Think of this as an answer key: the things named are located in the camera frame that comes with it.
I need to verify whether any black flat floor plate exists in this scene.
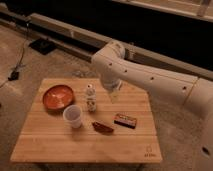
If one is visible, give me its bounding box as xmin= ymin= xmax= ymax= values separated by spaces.
xmin=29 ymin=38 xmax=56 ymax=55

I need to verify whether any wooden folding table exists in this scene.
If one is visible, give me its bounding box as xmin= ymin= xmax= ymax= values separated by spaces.
xmin=11 ymin=78 xmax=162 ymax=164

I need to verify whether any translucent yellowish gripper tool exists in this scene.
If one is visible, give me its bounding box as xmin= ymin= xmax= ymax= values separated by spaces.
xmin=107 ymin=81 xmax=122 ymax=103

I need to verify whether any white plastic cup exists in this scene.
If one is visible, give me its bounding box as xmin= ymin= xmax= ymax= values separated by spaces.
xmin=63 ymin=105 xmax=82 ymax=128

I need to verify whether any orange ceramic bowl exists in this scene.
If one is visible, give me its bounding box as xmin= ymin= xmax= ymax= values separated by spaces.
xmin=42 ymin=85 xmax=75 ymax=110

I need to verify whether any long metal floor rail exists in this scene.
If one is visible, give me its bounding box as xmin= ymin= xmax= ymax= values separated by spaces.
xmin=0 ymin=3 xmax=213 ymax=81

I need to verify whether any small white bottle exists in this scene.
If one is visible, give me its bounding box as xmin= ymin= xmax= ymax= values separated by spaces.
xmin=86 ymin=84 xmax=96 ymax=112

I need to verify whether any black cable with plug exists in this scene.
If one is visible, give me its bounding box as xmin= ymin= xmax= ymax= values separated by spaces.
xmin=7 ymin=19 xmax=31 ymax=82

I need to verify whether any dark red box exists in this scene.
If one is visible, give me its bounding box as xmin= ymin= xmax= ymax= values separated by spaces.
xmin=114 ymin=114 xmax=137 ymax=129

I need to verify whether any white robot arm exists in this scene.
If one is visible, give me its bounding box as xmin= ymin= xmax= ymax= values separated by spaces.
xmin=91 ymin=41 xmax=213 ymax=171

